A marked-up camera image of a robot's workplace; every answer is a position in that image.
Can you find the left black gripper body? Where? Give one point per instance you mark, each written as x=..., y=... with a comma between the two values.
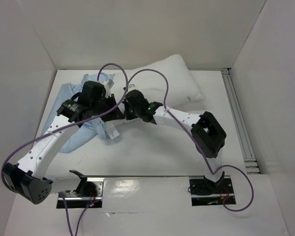
x=105, y=103

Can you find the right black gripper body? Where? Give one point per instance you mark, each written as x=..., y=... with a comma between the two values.
x=128, y=108

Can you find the light blue pillowcase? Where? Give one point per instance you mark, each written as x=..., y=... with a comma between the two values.
x=78, y=102

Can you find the white pillow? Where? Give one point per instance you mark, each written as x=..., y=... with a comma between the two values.
x=168, y=81

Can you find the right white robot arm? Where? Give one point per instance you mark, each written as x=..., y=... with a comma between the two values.
x=204, y=130

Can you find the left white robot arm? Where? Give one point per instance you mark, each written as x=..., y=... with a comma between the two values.
x=28, y=176

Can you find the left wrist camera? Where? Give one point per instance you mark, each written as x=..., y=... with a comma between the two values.
x=108, y=84

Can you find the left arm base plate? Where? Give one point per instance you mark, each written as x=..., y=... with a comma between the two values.
x=90, y=194

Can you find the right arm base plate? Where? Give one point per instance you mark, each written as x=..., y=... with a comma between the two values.
x=201, y=195

